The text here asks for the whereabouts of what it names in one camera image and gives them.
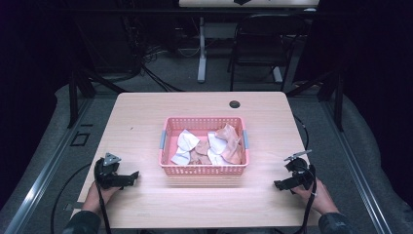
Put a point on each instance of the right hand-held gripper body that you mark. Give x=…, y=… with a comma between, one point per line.
x=300, y=172

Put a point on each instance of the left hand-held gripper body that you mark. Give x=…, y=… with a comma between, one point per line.
x=107, y=171

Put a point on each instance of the person's left hand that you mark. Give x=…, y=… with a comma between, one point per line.
x=97, y=196

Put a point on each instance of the person's right hand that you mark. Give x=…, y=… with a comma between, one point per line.
x=319, y=198

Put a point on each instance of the pale lavender cloth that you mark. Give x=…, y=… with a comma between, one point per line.
x=180, y=158

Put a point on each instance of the large peach cloth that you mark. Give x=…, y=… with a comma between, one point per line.
x=233, y=146

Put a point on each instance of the white cloth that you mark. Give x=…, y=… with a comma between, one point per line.
x=216, y=143
x=216, y=158
x=187, y=140

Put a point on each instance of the pink plastic basket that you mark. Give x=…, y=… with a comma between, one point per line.
x=203, y=170

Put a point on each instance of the small peach cloth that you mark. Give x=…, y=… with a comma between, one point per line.
x=201, y=150

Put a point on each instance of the black metal stand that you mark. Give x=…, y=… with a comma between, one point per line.
x=337, y=97
x=74, y=94

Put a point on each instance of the white desk leg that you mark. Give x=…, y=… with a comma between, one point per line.
x=202, y=52
x=277, y=74

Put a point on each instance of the black folding chair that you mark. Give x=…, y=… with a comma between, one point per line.
x=263, y=42

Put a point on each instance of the metal floor rail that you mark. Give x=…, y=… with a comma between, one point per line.
x=42, y=182
x=357, y=175

